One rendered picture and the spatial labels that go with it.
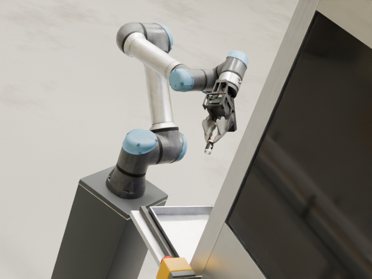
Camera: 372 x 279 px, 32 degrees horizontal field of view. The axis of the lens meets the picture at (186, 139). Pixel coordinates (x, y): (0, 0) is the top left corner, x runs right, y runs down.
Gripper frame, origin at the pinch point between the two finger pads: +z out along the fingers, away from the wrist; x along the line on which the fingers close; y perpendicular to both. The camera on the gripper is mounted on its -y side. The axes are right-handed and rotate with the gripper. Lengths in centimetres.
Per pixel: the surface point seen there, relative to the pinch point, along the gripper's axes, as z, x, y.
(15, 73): -155, -248, -102
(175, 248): 28.5, -11.0, -17.5
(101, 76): -199, -218, -152
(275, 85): 14, 34, 36
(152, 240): 26.3, -20.1, -17.5
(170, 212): 10.6, -22.2, -24.8
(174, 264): 43.2, 1.5, -0.3
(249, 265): 45, 26, 6
